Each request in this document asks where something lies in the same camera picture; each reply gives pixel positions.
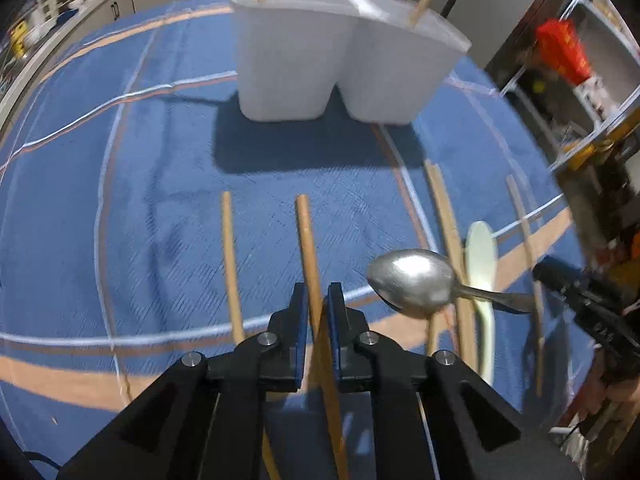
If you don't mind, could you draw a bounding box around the white storage shelf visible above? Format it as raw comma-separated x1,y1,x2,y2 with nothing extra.
500,0,640,171

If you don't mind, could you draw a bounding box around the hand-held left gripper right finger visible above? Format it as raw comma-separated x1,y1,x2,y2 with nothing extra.
327,282,583,480

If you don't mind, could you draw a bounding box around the grey refrigerator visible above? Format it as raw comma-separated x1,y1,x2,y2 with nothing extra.
407,0,591,93

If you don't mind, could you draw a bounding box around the metal spoon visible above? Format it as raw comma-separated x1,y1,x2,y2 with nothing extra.
366,248,533,320

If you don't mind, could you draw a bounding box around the red shopping bag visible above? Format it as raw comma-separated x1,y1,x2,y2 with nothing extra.
534,17,593,87

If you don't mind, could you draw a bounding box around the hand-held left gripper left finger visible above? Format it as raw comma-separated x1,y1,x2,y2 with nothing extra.
57,282,308,480

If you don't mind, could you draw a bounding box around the white two-compartment utensil holder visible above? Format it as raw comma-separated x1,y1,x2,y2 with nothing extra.
228,0,472,125

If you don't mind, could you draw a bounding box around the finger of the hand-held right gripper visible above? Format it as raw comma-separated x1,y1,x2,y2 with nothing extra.
532,255,640,357

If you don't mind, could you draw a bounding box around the pale green rice paddle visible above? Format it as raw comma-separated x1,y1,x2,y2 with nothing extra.
464,220,499,388

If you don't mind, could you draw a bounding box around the blue plaid tablecloth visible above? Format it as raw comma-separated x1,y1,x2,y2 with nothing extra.
0,0,596,480

